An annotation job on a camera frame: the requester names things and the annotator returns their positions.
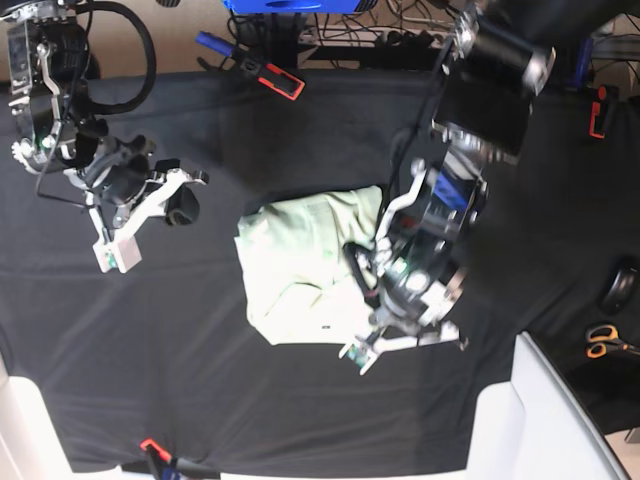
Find red black clamp top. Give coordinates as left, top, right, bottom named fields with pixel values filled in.
left=240, top=57, right=305, bottom=101

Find red clamp bottom edge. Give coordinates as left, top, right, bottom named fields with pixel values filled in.
left=139, top=438, right=173, bottom=463

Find orange handled scissors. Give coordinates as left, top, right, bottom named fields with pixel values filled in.
left=585, top=323, right=639, bottom=359

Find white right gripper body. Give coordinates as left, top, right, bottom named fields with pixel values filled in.
left=63, top=134, right=209, bottom=274

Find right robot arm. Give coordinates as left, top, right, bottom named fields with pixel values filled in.
left=1, top=1, right=209, bottom=274

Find red black clamp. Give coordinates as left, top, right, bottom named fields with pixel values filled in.
left=588, top=86, right=607, bottom=139
left=240, top=57, right=305, bottom=101

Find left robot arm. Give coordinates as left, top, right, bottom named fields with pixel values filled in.
left=340, top=1, right=556, bottom=372

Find red black clamp right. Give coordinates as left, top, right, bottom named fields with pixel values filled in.
left=588, top=86, right=607, bottom=139

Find white power strip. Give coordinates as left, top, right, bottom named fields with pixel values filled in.
left=298, top=25, right=445, bottom=48

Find light green T-shirt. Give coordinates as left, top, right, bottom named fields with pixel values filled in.
left=234, top=186, right=382, bottom=345

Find white table block left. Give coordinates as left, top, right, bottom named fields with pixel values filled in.
left=1, top=361, right=73, bottom=479

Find blue plastic box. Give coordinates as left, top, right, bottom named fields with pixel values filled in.
left=222, top=0, right=377, bottom=14

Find black table cloth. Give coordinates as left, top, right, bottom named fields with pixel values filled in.
left=1, top=70, right=639, bottom=477

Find blue handle tool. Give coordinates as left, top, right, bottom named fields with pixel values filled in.
left=195, top=31, right=235, bottom=57

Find black round tape roll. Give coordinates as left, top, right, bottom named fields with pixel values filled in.
left=600, top=267, right=639, bottom=315

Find blue cylinder right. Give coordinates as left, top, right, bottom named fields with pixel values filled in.
left=567, top=37, right=593, bottom=89

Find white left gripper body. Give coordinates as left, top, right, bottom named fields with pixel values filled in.
left=338, top=297, right=469, bottom=375

